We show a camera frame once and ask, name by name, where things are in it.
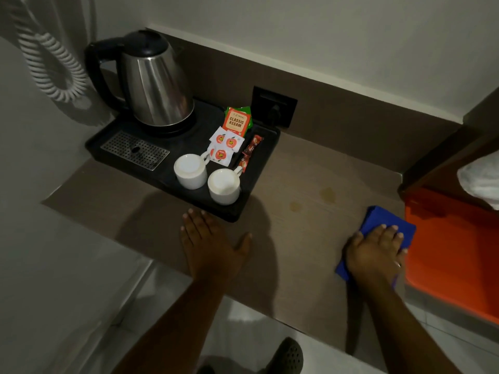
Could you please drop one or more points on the person's left hand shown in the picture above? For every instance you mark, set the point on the person's left hand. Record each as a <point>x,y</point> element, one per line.
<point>210,253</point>

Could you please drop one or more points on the person's right hand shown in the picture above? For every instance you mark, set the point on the person's right hand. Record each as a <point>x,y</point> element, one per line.
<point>372,259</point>

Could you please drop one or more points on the person's right thumb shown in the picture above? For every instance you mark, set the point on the person's right thumb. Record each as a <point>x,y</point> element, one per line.
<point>357,239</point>

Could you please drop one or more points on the person's right middle finger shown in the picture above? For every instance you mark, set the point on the person's right middle finger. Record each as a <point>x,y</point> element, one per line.
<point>391,236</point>

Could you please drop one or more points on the person's left thumb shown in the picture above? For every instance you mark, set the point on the person's left thumb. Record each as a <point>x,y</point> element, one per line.
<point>245,245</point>

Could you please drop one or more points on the person's right little finger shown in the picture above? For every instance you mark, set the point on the person's right little finger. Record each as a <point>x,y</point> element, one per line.
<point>401,259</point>

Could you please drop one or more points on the blue cleaning cloth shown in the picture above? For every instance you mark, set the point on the blue cleaning cloth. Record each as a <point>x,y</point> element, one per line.
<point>376,218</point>

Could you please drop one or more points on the person's left forearm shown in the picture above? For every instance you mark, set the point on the person's left forearm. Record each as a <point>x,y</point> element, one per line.
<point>175,331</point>

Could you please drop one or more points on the person's right forearm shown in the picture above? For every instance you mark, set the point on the person's right forearm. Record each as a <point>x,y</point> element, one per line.
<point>405,331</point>

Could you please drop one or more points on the orange seat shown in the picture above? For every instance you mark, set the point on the orange seat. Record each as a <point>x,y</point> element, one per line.
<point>456,253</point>

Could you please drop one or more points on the white ceramic cup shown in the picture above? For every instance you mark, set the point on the white ceramic cup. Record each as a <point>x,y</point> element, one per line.
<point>223,186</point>
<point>190,171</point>

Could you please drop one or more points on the red coffee sachet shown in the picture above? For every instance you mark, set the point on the red coffee sachet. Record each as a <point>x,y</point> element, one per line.
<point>253,145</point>
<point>243,163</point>

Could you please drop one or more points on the dark wooden cabinet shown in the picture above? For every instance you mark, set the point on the dark wooden cabinet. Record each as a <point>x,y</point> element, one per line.
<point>436,167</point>

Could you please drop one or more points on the white sugar sachet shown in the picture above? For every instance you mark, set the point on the white sugar sachet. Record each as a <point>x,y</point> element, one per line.
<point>228,139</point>
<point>220,154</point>

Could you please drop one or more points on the white towel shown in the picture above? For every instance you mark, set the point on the white towel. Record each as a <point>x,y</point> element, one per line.
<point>481,177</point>

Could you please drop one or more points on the black plastic tray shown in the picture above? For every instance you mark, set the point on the black plastic tray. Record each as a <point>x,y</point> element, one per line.
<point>187,142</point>

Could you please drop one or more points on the dark perforated shoe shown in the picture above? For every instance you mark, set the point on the dark perforated shoe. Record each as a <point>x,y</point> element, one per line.
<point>287,356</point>

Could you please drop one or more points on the orange tea bag packet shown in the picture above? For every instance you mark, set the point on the orange tea bag packet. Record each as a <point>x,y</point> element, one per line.
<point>234,122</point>

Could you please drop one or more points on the black kettle base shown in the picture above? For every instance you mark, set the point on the black kettle base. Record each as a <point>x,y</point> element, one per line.
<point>184,129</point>

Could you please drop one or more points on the metal drip grate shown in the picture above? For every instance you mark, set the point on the metal drip grate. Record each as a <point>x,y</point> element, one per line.
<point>134,149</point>

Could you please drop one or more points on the stainless steel electric kettle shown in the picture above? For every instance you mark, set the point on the stainless steel electric kettle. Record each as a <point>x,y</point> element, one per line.
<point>156,89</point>

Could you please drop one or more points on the black wall socket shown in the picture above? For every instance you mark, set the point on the black wall socket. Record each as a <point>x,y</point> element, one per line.
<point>273,107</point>

